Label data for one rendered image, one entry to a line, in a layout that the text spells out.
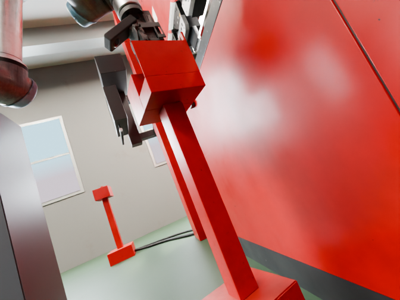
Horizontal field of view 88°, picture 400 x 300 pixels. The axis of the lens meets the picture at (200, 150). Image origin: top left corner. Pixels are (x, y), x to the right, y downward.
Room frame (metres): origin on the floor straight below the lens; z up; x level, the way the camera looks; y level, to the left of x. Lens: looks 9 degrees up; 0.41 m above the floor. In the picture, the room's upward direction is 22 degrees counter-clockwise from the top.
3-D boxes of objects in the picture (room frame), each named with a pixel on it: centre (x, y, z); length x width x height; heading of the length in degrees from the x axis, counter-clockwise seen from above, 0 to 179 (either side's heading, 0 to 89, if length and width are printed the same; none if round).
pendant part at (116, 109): (2.00, 0.65, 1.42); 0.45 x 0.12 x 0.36; 22
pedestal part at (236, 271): (0.59, 0.03, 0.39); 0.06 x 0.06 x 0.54; 29
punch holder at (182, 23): (1.03, -0.19, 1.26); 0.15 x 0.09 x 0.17; 16
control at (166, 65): (0.59, 0.03, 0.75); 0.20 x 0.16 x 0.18; 29
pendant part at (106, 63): (2.08, 0.59, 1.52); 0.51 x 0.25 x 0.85; 22
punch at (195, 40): (1.01, -0.20, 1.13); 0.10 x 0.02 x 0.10; 16
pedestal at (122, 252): (2.32, 1.20, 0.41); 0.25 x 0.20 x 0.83; 106
